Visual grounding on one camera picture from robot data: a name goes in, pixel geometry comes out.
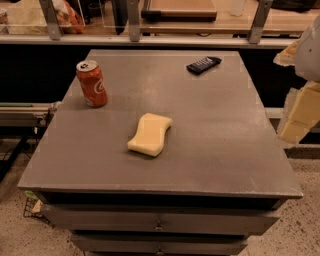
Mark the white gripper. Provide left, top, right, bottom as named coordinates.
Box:
left=273, top=15, right=320, bottom=144

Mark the metal railing frame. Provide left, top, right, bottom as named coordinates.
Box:
left=0, top=0, right=306, bottom=49

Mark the dark blue snack bag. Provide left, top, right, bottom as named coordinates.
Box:
left=186, top=56, right=222, bottom=75

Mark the wire basket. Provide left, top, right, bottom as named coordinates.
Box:
left=23, top=197, right=45, bottom=219

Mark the yellow sponge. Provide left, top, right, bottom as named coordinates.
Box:
left=127, top=113, right=172, bottom=157

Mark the grey drawer cabinet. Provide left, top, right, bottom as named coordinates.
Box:
left=19, top=50, right=302, bottom=256

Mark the orange soda can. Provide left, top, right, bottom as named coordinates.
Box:
left=76, top=60, right=108, bottom=108

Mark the orange snack bag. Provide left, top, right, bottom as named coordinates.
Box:
left=52, top=0, right=84, bottom=34

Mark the wooden board on shelf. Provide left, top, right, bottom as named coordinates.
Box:
left=141, top=0, right=217, bottom=20

